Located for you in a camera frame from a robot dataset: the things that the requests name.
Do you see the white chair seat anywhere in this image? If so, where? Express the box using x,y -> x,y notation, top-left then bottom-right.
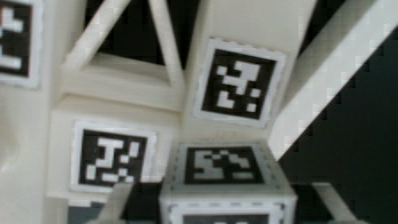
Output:
179,0 -> 316,142

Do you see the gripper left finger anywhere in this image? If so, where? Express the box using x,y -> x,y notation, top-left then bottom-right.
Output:
86,183 -> 150,224

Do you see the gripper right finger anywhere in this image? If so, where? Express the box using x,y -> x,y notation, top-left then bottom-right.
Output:
289,182 -> 369,224

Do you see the white chair back frame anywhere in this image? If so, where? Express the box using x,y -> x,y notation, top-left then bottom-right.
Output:
0,0 -> 398,224

